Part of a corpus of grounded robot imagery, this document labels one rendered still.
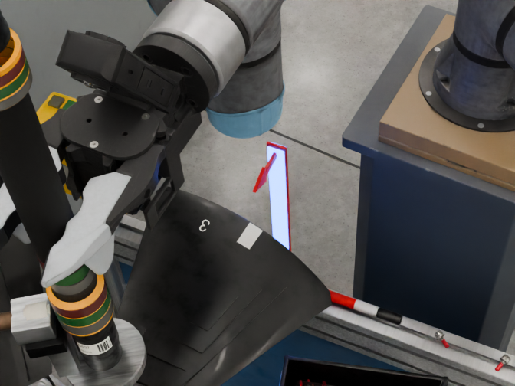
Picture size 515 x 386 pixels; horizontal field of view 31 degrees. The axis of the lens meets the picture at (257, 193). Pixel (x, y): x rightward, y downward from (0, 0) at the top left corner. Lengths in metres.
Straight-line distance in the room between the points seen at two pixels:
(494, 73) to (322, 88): 1.52
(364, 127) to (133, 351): 0.63
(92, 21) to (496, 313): 1.05
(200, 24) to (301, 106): 1.99
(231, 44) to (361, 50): 2.13
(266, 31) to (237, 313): 0.32
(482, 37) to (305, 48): 1.68
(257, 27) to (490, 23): 0.48
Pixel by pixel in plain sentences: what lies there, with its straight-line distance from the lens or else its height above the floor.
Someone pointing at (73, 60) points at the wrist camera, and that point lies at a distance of 0.61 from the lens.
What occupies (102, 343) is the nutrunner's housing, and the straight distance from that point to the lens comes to 0.75.
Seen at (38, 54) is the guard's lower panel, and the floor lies 0.72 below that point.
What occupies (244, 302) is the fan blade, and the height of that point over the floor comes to 1.17.
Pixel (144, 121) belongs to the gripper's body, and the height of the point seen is 1.51.
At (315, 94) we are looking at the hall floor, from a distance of 2.72.
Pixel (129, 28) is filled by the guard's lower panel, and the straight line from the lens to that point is 2.20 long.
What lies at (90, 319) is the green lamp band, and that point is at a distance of 0.71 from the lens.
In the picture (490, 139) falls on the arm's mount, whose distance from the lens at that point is 1.27.
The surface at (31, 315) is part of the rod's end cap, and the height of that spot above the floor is 1.40.
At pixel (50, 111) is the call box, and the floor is 1.07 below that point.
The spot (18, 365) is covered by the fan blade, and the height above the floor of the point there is 1.30.
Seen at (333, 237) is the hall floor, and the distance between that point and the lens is 2.41.
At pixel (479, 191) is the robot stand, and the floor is 1.00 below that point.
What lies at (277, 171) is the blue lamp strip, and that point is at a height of 1.15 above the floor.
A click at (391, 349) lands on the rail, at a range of 1.32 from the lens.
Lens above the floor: 2.00
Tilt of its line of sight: 53 degrees down
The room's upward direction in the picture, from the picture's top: 5 degrees counter-clockwise
